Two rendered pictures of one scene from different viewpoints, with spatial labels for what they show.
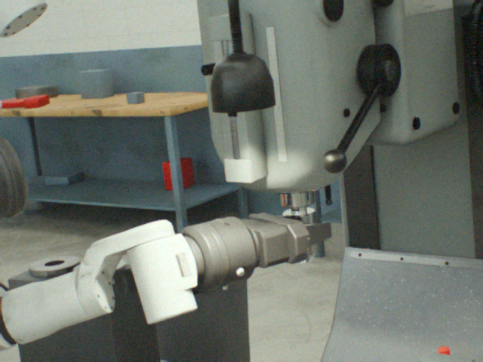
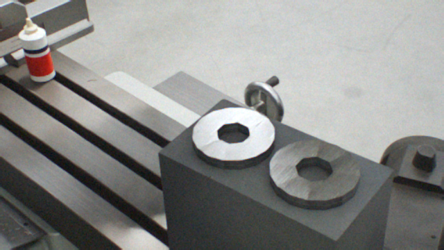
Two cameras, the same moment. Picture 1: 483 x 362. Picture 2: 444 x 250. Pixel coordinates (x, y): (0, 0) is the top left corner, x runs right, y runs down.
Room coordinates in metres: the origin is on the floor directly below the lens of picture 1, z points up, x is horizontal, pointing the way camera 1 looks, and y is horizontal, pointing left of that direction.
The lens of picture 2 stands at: (2.17, 0.30, 1.62)
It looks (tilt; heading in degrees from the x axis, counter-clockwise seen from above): 39 degrees down; 187
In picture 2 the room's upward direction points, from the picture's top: 3 degrees counter-clockwise
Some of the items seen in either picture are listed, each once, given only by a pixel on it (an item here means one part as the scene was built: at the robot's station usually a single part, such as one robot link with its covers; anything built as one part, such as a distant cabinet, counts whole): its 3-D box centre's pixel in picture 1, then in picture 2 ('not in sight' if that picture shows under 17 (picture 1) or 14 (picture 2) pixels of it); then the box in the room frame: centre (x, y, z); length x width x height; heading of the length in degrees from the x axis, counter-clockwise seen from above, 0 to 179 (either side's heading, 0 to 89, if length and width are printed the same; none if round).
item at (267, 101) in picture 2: not in sight; (253, 111); (0.92, 0.22, 0.64); 0.16 x 0.12 x 0.12; 142
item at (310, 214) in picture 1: (299, 214); not in sight; (1.31, -0.09, 1.26); 0.05 x 0.05 x 0.01
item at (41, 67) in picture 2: not in sight; (35, 48); (1.22, -0.12, 1.00); 0.04 x 0.04 x 0.11
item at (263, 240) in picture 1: (247, 246); not in sight; (1.26, -0.01, 1.24); 0.13 x 0.12 x 0.10; 33
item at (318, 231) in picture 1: (314, 234); not in sight; (1.28, -0.10, 1.24); 0.06 x 0.02 x 0.03; 123
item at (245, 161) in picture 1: (238, 98); not in sight; (1.22, -0.02, 1.45); 0.04 x 0.04 x 0.21; 52
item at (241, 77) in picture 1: (241, 80); not in sight; (1.09, -0.02, 1.48); 0.07 x 0.07 x 0.06
